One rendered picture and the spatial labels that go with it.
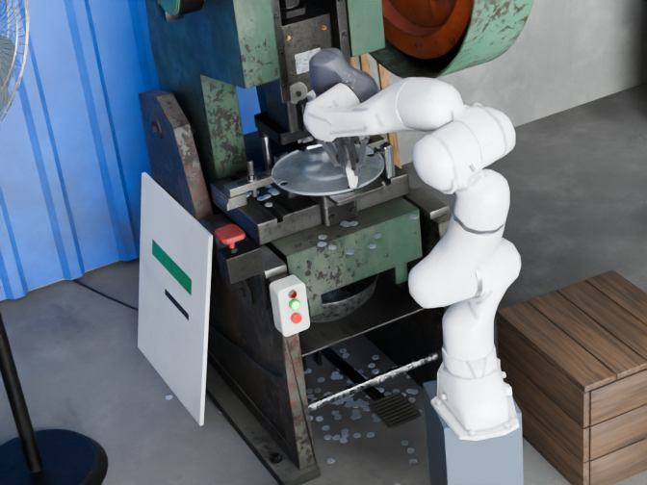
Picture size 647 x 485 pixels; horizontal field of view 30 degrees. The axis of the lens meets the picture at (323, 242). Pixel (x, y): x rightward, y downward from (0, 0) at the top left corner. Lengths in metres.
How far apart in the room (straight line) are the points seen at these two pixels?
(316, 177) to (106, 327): 1.27
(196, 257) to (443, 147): 1.21
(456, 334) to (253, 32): 0.86
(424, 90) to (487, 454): 0.87
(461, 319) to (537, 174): 2.15
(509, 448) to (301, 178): 0.86
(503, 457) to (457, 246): 0.57
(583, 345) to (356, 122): 0.94
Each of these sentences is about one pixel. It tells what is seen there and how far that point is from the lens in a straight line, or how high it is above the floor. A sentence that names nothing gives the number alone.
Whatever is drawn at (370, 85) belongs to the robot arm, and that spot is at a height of 1.13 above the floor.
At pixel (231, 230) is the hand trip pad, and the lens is 2.92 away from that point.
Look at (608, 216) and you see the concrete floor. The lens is 4.43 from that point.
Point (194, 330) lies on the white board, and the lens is 3.46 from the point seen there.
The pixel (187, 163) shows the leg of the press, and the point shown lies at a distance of 3.34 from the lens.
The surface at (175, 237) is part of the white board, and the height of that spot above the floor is 0.49.
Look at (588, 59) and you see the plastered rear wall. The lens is 5.27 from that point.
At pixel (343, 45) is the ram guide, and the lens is 3.02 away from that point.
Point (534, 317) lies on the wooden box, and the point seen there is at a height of 0.35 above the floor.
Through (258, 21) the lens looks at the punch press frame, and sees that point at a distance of 2.89.
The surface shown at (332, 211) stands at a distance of 3.10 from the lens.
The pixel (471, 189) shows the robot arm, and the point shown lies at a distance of 2.38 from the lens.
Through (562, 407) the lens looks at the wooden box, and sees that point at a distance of 3.13.
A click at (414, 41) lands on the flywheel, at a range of 3.22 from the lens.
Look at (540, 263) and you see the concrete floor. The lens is 4.15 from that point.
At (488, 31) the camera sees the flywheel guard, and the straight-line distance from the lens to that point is 2.96.
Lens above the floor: 2.15
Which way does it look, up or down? 29 degrees down
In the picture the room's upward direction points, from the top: 7 degrees counter-clockwise
